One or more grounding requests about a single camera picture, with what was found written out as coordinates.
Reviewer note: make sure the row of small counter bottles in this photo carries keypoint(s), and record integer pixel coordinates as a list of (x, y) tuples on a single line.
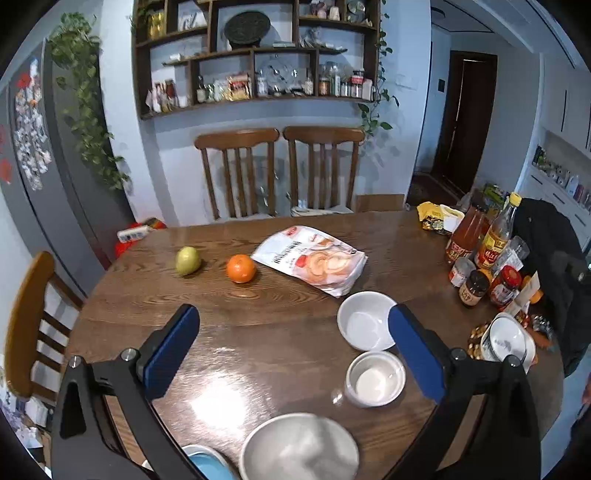
[(563, 177)]

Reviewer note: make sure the white ceramic cup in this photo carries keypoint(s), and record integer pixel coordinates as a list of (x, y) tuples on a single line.
[(375, 381)]

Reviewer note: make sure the red sauce bottle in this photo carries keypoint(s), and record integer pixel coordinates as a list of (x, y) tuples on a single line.
[(466, 235)]

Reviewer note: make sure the dark brown door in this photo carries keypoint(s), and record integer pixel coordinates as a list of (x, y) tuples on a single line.
[(466, 120)]

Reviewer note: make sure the white bread bag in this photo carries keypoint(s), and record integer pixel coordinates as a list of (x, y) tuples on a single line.
[(314, 263)]

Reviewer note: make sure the red bag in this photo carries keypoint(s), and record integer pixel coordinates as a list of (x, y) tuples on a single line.
[(127, 247)]

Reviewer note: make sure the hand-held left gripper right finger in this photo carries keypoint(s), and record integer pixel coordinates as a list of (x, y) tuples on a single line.
[(418, 353)]

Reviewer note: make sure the white paper carton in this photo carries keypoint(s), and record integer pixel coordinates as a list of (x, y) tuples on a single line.
[(526, 295)]

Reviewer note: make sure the yellow capped sauce bottle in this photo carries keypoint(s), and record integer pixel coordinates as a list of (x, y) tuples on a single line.
[(498, 235)]

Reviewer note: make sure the yellow snack packet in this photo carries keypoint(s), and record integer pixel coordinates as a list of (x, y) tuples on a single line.
[(434, 217)]

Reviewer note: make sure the pile of paper boxes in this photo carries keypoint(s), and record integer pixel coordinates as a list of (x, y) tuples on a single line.
[(21, 420)]

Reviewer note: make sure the wooden chair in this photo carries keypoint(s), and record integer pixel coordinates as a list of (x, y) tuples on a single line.
[(323, 134), (238, 138), (27, 323)]

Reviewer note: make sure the row of shelf jars and bottles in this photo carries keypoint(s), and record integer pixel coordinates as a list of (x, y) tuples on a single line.
[(341, 85)]

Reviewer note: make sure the cluster of fridge photo magnets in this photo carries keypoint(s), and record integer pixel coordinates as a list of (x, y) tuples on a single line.
[(32, 134)]

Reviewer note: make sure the orange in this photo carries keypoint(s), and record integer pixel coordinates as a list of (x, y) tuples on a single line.
[(241, 268)]

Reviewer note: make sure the small white labelled jar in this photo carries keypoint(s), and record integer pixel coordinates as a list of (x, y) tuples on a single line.
[(459, 273)]

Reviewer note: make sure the large white bowl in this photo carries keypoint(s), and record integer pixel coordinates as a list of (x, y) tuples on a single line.
[(300, 450)]

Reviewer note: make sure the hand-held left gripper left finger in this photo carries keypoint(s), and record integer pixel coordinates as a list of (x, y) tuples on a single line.
[(168, 353)]

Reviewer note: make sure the red lidded jar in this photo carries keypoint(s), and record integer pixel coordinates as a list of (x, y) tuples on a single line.
[(505, 286)]

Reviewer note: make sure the trailing green plant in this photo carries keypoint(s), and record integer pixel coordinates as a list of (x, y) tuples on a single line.
[(87, 106), (376, 110)]

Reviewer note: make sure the clear glass cup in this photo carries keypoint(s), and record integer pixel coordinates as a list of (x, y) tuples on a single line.
[(513, 254)]

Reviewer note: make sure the black jacket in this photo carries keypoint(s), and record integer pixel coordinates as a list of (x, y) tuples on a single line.
[(549, 258)]

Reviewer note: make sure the green packet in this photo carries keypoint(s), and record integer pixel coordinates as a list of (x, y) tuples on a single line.
[(494, 194)]

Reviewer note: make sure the glass pot lid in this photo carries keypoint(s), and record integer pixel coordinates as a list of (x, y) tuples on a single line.
[(277, 74)]

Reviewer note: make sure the orange shelf snack packet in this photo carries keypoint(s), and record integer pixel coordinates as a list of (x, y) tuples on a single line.
[(240, 87)]

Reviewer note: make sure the pale seat cushion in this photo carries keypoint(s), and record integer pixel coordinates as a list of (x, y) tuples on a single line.
[(323, 211)]

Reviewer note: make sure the brown lidded jar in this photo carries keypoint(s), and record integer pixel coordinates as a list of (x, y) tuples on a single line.
[(473, 288)]

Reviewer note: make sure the white and blue box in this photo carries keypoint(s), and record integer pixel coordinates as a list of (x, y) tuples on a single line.
[(131, 234)]

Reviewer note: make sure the square red paper decoration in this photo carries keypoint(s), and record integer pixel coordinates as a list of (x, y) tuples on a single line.
[(5, 170)]

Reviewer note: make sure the wooden beaded trivet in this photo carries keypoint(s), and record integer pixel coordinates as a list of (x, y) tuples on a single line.
[(475, 339)]

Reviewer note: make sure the green pear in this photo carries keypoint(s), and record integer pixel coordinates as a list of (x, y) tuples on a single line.
[(188, 261)]

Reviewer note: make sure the blue patterned square plate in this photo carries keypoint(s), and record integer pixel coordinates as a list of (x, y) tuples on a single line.
[(203, 447)]

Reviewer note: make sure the dark wooden wall shelf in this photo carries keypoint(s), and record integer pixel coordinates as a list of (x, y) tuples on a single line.
[(143, 69)]

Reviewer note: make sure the grey fridge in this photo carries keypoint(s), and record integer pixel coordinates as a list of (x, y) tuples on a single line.
[(60, 203)]

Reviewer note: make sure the dark round decorative plate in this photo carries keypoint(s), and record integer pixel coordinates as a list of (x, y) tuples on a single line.
[(247, 27)]

